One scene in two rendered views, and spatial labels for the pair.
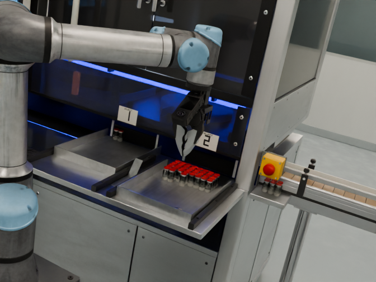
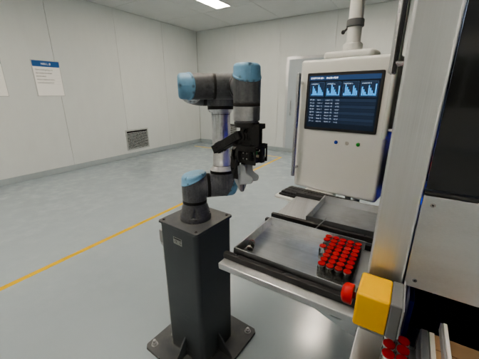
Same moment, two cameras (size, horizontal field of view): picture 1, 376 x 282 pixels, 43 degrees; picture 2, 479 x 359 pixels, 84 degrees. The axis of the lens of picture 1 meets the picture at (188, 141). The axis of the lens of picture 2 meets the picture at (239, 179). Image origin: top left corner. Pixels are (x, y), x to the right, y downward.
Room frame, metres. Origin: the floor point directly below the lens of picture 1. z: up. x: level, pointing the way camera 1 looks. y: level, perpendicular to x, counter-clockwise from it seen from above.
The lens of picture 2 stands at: (1.41, -0.76, 1.37)
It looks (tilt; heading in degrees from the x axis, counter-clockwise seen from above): 18 degrees down; 101
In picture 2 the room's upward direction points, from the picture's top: straight up
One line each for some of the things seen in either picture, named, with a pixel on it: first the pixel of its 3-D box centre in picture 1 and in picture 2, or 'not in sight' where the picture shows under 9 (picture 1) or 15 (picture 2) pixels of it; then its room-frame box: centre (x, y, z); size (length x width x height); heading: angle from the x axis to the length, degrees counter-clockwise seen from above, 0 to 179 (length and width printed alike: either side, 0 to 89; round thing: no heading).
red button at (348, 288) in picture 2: (269, 169); (351, 293); (1.55, -0.29, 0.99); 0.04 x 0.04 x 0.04; 69
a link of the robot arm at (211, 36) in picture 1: (205, 47); (246, 85); (1.28, 0.00, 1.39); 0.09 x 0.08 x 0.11; 114
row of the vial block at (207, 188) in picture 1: (188, 178); (328, 256); (1.54, -0.03, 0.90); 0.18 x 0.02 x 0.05; 68
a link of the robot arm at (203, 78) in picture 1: (199, 75); (246, 114); (1.29, 0.00, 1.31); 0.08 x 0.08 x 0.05
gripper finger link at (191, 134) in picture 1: (193, 141); (244, 179); (1.28, -0.02, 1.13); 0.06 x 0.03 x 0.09; 158
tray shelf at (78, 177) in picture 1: (138, 175); (328, 237); (1.57, 0.15, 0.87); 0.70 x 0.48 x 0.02; 69
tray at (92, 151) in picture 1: (110, 150); (357, 217); (1.69, 0.28, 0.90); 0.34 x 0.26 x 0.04; 159
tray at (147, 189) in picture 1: (177, 188); (300, 248); (1.46, 0.01, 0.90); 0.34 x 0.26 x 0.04; 158
